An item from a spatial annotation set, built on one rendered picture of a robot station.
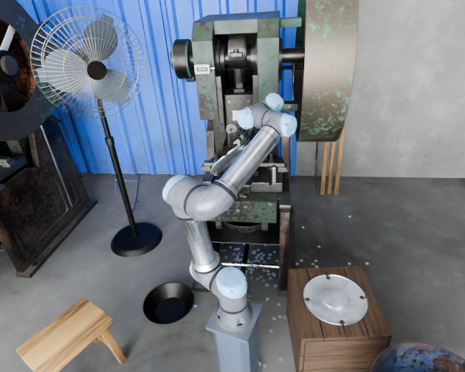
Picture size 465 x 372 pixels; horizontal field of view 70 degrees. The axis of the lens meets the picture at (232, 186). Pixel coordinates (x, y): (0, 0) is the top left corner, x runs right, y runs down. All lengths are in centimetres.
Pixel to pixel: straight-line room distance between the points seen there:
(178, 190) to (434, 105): 255
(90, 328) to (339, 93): 148
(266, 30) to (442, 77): 191
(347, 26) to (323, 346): 128
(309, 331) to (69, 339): 106
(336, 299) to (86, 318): 118
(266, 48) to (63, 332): 158
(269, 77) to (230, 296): 97
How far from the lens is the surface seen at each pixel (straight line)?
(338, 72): 134
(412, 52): 307
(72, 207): 305
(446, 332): 223
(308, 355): 167
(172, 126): 319
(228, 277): 133
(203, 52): 163
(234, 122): 174
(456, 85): 326
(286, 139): 212
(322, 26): 134
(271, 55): 160
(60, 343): 179
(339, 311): 167
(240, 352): 154
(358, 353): 172
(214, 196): 103
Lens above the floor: 165
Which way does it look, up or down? 32 degrees down
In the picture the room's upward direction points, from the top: 4 degrees counter-clockwise
